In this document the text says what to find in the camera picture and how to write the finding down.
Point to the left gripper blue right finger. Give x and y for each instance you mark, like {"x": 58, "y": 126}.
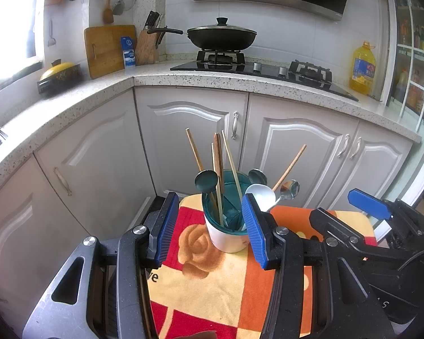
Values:
{"x": 259, "y": 227}

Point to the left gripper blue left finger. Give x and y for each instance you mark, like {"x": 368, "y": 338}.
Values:
{"x": 160, "y": 224}

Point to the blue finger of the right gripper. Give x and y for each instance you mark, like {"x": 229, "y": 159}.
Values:
{"x": 369, "y": 204}
{"x": 381, "y": 229}

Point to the steel spoon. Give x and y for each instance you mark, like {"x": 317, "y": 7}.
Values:
{"x": 256, "y": 176}
{"x": 289, "y": 190}

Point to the reddish wooden chopstick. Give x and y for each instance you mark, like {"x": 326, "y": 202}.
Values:
{"x": 278, "y": 184}

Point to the brown wooden chopstick pair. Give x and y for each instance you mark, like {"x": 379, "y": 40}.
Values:
{"x": 217, "y": 166}

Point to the speckled kitchen countertop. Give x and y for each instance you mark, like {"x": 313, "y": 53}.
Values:
{"x": 45, "y": 119}

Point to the floral cup teal interior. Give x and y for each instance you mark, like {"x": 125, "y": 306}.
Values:
{"x": 231, "y": 236}

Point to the white cabinet door far right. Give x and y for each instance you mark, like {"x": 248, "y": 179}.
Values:
{"x": 373, "y": 160}

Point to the dark green ladle spoon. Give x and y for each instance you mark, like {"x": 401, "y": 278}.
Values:
{"x": 205, "y": 182}

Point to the light bamboo chopstick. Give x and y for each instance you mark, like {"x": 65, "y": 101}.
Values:
{"x": 232, "y": 165}

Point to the light wooden chopstick left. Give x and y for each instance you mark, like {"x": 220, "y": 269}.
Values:
{"x": 194, "y": 149}

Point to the orange yellow patterned towel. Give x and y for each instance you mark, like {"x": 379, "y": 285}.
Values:
{"x": 201, "y": 292}

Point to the white cabinet door left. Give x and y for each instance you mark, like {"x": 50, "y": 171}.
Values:
{"x": 99, "y": 169}

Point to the white glass-front shelf cabinet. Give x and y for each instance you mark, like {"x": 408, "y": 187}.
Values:
{"x": 403, "y": 89}

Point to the yellow cooking oil bottle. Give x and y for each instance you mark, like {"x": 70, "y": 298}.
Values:
{"x": 363, "y": 67}

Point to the black gas stove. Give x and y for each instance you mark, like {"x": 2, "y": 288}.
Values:
{"x": 302, "y": 73}

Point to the wooden cutting board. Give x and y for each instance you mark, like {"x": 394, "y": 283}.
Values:
{"x": 104, "y": 50}

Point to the yellow lidded pot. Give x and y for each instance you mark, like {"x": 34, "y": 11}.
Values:
{"x": 59, "y": 78}

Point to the wooden knife block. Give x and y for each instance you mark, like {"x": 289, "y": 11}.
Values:
{"x": 145, "y": 50}

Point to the blue white carton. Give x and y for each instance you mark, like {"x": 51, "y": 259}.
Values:
{"x": 128, "y": 52}

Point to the black frying pan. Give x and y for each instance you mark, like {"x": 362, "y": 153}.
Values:
{"x": 221, "y": 37}

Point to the hanging wooden spatula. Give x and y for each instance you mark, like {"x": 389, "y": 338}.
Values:
{"x": 107, "y": 15}

